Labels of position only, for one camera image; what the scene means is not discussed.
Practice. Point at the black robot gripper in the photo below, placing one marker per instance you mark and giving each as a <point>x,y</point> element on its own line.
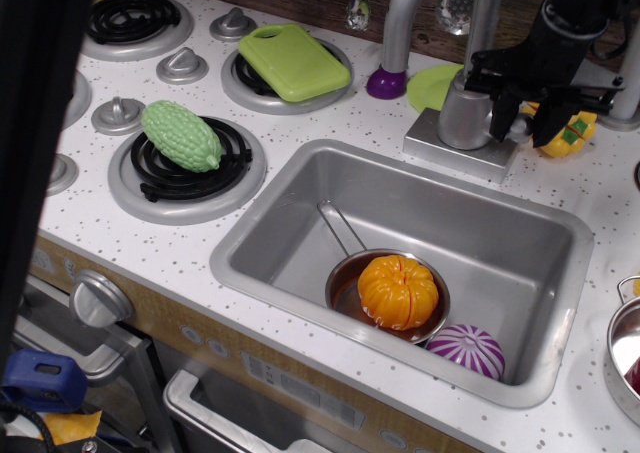
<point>560,79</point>

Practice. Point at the silver faucet lever handle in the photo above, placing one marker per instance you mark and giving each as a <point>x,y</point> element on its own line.
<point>520,130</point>

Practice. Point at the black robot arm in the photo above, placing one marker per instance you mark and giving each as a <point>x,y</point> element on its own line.
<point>576,23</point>

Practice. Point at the yellow toy bell pepper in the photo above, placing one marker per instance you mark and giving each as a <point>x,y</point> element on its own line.
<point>571,140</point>

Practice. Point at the silver toy faucet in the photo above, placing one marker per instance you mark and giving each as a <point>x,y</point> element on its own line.
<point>454,132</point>

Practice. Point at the green plastic plate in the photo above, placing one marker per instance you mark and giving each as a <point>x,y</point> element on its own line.
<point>428,88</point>

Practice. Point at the purple toy eggplant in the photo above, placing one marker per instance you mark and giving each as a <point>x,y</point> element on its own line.
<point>386,85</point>

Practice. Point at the silver toy sink basin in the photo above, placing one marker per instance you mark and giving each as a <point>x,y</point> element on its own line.
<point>472,285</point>

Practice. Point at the orange toy pumpkin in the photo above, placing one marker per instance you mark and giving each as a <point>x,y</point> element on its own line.
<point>397,292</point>

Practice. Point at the small steel saucepan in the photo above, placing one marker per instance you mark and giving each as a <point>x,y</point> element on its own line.
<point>341,292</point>

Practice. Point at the green toy cutting board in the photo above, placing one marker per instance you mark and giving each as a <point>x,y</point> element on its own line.
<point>292,62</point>

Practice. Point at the purple striped toy onion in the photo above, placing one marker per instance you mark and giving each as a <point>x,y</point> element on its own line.
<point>470,347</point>

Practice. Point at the steel pot at right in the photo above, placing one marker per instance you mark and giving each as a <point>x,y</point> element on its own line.
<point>621,360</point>

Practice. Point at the back right stove burner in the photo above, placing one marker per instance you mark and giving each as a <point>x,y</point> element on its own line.
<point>246,88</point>

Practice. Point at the silver stove knob back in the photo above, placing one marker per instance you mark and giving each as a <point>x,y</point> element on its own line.
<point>232,26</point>

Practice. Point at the silver stove knob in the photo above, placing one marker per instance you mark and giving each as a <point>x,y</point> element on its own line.
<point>181,68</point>
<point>63,174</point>
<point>119,116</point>
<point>232,26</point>

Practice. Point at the green toy bitter gourd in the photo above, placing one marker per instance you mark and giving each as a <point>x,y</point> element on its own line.
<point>182,136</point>

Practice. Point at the silver stove knob middle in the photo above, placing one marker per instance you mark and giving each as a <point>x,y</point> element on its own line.
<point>181,68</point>

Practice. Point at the front right stove burner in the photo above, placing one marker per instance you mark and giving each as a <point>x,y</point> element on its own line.
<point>150,187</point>

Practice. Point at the back left stove burner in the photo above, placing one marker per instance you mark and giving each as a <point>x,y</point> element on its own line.
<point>133,30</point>

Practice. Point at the silver stove knob front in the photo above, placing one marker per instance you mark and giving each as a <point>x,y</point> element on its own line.
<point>119,116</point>

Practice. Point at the left edge stove burner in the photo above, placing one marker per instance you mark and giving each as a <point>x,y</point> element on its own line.
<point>79,102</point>

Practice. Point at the silver stove knob left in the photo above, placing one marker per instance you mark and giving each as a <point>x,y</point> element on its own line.
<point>63,174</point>

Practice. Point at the silver oven dial knob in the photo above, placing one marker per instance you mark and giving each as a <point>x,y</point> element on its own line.
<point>97,302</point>

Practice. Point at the black pole in foreground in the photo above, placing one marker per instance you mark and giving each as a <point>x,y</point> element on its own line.
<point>40,43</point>

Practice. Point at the white post at right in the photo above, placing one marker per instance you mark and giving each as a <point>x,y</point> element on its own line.
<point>624,115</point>

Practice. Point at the silver dishwasher door handle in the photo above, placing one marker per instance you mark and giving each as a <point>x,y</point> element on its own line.
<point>243,421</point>

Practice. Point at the silver oven door handle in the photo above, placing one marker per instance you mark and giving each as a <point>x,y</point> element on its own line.
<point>122,382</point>

